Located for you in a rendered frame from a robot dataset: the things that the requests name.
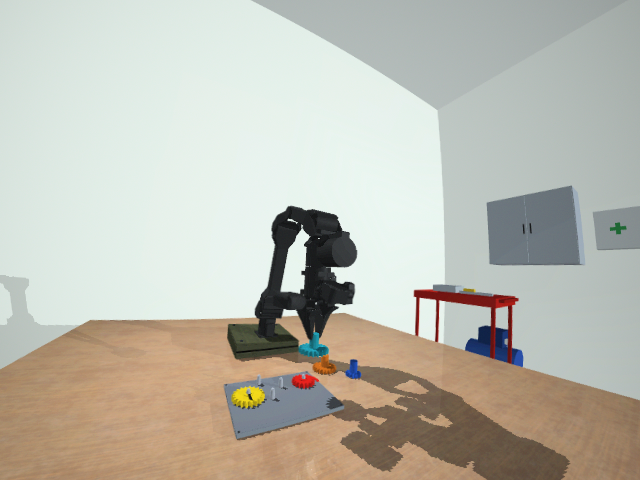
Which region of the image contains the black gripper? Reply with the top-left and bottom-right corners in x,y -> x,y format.
273,266 -> 339,340

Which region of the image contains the yellow gear with black stripe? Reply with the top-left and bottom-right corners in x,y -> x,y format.
231,386 -> 265,408

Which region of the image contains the red gear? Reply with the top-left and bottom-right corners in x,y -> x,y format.
291,375 -> 314,389

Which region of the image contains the orange gear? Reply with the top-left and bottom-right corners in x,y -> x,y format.
312,354 -> 336,375

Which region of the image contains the cyan gear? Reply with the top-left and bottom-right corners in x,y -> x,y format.
299,332 -> 329,357

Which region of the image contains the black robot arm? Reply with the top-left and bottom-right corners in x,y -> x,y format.
254,206 -> 358,338

